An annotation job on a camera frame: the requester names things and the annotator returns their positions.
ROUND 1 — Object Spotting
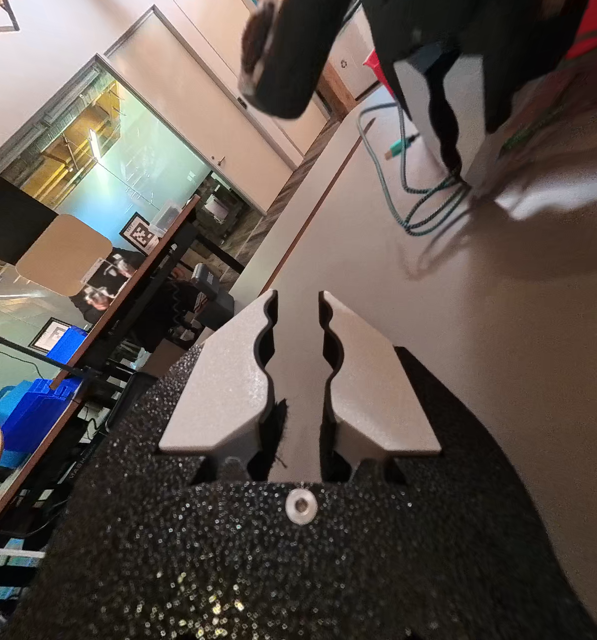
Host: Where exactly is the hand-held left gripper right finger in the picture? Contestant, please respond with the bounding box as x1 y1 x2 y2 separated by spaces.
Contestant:
318 290 442 483

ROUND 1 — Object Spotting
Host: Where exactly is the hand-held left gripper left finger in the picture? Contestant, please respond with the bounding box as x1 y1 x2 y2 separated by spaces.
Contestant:
158 289 287 482

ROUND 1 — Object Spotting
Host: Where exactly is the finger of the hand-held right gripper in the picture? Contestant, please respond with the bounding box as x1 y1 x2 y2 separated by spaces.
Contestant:
427 50 510 189
392 54 442 152

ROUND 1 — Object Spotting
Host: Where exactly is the teal braided usb cable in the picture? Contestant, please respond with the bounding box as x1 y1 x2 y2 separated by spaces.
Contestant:
357 97 475 237

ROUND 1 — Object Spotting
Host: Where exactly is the white waste cabinet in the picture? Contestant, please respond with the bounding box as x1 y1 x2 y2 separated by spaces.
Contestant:
326 7 381 101

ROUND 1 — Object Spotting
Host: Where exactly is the long wooden desk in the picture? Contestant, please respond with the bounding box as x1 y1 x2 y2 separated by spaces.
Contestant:
0 194 203 543

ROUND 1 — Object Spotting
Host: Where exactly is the small blue plastic bin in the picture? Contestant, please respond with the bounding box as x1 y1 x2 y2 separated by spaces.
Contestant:
45 324 88 367

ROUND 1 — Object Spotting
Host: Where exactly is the printed tag sign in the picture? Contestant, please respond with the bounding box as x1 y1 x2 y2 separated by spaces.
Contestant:
120 212 160 254
28 317 73 354

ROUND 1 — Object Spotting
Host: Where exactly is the clear plastic box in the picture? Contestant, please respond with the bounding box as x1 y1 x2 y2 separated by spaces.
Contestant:
150 199 185 232

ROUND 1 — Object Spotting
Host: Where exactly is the large blue plastic bin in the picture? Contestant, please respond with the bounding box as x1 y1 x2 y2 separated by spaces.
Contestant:
0 376 85 454

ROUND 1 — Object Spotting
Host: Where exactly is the white door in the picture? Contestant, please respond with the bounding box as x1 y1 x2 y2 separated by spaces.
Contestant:
104 4 331 216

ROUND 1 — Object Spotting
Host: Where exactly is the glass partition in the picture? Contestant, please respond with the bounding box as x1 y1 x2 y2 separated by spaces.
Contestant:
0 54 214 416

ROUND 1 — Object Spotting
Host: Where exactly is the black monitor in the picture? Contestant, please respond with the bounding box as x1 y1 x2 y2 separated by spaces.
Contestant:
0 175 59 267

